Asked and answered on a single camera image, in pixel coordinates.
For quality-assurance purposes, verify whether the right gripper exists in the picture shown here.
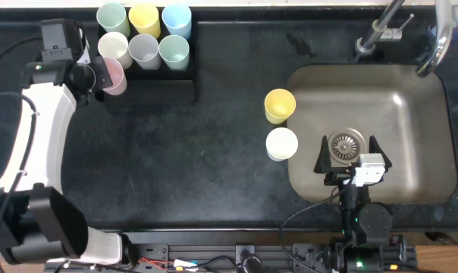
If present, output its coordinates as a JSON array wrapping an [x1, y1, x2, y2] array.
[[313, 134, 394, 187]]

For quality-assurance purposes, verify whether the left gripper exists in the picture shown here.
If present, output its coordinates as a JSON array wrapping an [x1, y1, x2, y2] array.
[[93, 55, 114, 93]]

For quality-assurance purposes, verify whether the pink cup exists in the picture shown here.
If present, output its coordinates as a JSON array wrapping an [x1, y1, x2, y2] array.
[[99, 56, 128, 96]]

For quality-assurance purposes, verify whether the white cup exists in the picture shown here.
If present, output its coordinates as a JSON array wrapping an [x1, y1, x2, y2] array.
[[265, 127, 300, 162], [97, 31, 133, 70]]

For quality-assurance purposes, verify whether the yellow cup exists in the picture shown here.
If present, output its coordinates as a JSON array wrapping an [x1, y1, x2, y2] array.
[[128, 3, 162, 39], [264, 88, 297, 125]]

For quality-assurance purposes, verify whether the grey cup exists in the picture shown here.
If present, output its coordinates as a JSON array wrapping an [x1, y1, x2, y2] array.
[[128, 33, 162, 71]]

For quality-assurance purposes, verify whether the black tray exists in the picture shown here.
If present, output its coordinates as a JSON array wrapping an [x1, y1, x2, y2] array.
[[95, 7, 199, 106]]

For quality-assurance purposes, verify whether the green cup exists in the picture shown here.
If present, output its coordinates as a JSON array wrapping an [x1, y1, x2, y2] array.
[[96, 2, 131, 38], [158, 34, 190, 71]]

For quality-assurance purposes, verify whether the steel sink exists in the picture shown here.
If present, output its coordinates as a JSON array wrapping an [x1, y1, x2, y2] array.
[[285, 64, 458, 206]]

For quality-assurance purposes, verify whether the blue cup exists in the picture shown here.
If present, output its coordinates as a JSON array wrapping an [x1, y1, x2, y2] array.
[[161, 3, 193, 40]]

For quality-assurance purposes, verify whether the steel tap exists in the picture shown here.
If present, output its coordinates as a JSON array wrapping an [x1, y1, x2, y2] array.
[[353, 0, 454, 79]]

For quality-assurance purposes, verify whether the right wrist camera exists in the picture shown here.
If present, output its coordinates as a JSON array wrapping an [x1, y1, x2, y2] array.
[[352, 152, 387, 187]]

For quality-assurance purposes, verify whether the black cable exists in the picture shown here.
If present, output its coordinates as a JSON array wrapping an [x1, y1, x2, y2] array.
[[0, 36, 43, 273], [277, 170, 357, 273]]

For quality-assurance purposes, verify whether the mounting rail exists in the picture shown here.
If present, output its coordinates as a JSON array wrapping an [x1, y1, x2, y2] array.
[[45, 242, 419, 273]]

